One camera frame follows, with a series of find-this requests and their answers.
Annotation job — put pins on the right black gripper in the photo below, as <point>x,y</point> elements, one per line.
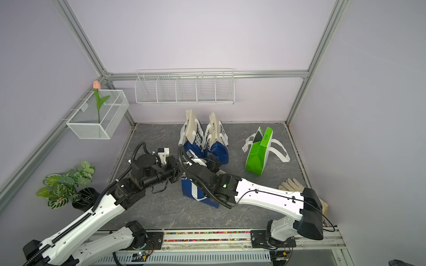
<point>214,165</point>

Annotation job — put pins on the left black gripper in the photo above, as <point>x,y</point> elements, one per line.
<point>175,168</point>

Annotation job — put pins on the blue beige tote bag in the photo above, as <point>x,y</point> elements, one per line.
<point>191,191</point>

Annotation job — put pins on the green white takeout bag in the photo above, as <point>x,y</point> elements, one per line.
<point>259,145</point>

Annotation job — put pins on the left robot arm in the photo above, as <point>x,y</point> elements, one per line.
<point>68,247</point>

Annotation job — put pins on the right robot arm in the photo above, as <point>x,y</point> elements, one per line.
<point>303,211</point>

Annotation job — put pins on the back right blue tote bag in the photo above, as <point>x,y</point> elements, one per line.
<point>215,140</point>

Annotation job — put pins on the back left blue tote bag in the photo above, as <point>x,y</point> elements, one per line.
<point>192,136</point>

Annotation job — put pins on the cream work glove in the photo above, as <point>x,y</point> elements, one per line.
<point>292,185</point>

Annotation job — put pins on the potted green plant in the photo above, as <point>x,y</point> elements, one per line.
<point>73,186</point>

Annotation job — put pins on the white vent grille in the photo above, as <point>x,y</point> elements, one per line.
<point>193,258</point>

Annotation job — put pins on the pink artificial tulip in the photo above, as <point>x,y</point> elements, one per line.
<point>99,100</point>

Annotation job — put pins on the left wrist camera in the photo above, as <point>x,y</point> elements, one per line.
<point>162,154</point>

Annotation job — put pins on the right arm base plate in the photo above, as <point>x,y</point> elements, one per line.
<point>261,239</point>

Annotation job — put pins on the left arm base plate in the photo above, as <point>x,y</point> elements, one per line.
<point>152,241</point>

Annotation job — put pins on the white mesh wall basket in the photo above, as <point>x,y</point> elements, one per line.
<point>84,121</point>

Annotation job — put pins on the white wire wall shelf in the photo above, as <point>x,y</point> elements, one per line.
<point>185,86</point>

